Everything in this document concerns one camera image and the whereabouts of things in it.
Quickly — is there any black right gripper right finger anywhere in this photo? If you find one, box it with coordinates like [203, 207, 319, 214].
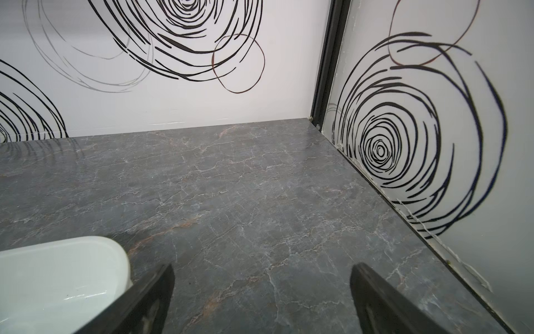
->
[350, 262, 448, 334]

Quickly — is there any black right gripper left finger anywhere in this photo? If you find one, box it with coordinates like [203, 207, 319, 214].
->
[77, 264, 175, 334]

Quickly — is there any white plastic storage box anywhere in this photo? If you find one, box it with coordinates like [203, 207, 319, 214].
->
[1, 236, 132, 333]

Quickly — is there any black corner frame post right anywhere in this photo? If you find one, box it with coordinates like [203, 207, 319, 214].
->
[310, 0, 352, 131]

